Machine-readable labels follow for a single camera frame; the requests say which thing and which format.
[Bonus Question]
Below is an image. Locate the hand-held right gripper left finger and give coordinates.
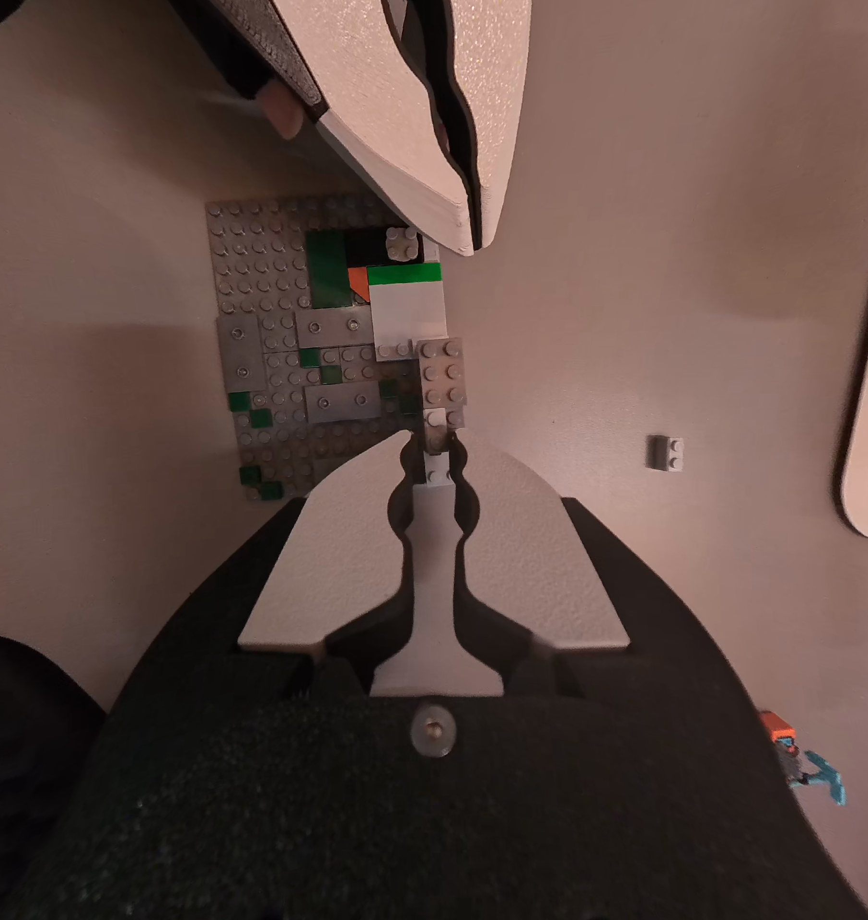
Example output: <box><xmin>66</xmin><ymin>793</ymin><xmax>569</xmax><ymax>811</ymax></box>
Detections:
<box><xmin>237</xmin><ymin>431</ymin><xmax>415</xmax><ymax>684</ymax></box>

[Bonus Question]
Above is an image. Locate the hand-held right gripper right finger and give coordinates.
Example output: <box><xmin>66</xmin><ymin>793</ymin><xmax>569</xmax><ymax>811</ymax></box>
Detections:
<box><xmin>451</xmin><ymin>431</ymin><xmax>630</xmax><ymax>684</ymax></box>

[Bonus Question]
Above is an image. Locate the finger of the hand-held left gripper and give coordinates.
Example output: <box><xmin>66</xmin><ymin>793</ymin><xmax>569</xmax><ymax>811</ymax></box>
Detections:
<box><xmin>272</xmin><ymin>0</ymin><xmax>475</xmax><ymax>257</ymax></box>
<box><xmin>405</xmin><ymin>0</ymin><xmax>534</xmax><ymax>251</ymax></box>

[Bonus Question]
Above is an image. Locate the grey brick baseplate model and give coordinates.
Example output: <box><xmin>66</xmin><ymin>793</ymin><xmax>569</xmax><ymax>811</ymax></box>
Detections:
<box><xmin>205</xmin><ymin>194</ymin><xmax>471</xmax><ymax>504</ymax></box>

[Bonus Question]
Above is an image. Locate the person's left hand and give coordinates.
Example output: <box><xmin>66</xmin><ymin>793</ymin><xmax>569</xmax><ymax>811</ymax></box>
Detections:
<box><xmin>257</xmin><ymin>79</ymin><xmax>305</xmax><ymax>141</ymax></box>

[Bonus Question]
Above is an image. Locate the orange toy brick figure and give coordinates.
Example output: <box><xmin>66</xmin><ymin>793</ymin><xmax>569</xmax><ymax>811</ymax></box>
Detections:
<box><xmin>757</xmin><ymin>710</ymin><xmax>848</xmax><ymax>807</ymax></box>

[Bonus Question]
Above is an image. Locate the black chair armrest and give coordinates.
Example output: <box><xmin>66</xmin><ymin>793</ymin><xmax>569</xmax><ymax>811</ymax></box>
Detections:
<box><xmin>0</xmin><ymin>632</ymin><xmax>107</xmax><ymax>920</ymax></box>

